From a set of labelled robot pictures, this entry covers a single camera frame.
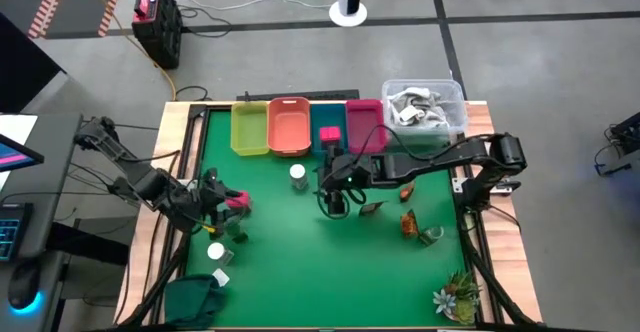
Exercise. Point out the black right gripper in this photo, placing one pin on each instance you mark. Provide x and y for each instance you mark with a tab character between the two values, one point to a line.
345	172

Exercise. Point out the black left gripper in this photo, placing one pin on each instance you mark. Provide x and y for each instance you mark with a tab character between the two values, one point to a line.
200	199

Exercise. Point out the black-lidded dark spice jar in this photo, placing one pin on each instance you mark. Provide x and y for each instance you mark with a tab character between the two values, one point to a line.
237	232

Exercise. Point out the brown spice packet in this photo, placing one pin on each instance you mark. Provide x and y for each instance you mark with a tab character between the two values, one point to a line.
371	209

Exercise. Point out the white-lidded spice jar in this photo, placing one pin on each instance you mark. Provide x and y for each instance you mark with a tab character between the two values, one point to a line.
216	251
298	172

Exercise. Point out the slim orange spice packet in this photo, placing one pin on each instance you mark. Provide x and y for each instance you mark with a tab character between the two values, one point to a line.
407	192

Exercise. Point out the clear glass spice jar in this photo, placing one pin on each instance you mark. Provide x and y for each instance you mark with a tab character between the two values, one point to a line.
431	235

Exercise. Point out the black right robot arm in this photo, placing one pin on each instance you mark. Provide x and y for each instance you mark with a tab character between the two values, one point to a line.
430	164

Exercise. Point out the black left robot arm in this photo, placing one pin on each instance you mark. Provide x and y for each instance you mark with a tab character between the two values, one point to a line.
145	182

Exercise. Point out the green table mat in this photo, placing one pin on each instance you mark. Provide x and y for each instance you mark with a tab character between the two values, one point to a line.
310	272

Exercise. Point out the small white card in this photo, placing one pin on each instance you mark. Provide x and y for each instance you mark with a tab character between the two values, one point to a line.
220	277

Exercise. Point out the yellow-green plastic bin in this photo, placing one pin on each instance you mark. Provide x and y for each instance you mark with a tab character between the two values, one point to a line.
250	129

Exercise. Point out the orange taco mix packet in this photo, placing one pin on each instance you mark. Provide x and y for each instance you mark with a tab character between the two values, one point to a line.
410	224

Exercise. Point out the magenta plastic bin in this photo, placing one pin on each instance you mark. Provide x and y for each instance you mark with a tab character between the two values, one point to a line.
365	127

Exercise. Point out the blue plastic bin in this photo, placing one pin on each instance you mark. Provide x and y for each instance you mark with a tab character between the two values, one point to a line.
327	114

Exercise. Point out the orange plastic bin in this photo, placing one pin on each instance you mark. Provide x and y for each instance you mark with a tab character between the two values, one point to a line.
289	127

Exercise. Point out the dark green cloth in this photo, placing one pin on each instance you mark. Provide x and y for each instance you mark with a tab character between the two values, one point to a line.
192	299

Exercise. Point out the clear plastic storage container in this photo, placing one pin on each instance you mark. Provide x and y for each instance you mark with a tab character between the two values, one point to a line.
420	137

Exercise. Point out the black power strip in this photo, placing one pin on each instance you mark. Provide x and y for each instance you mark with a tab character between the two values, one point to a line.
310	94

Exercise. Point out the grey crumpled cloths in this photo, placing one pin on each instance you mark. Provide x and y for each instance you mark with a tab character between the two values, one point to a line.
415	107

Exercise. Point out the potted succulent plant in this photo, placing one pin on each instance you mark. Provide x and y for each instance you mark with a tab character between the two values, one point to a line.
462	292

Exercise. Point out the grey desk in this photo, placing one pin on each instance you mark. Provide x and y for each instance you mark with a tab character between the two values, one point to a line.
55	172

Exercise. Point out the white tower fan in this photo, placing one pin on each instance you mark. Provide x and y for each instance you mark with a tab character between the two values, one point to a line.
348	14

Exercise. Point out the black and red toolbox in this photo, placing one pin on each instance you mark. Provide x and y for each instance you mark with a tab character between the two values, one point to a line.
157	27

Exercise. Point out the lit computer screen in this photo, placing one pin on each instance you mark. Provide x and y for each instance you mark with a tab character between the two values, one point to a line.
15	154

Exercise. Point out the backlit black keyboard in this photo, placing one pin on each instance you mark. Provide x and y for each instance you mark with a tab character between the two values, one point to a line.
10	232

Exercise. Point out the black computer mouse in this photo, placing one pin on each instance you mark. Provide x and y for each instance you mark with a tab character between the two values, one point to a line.
22	282

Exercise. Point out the large black panel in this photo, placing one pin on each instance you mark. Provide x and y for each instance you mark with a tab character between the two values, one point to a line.
25	67

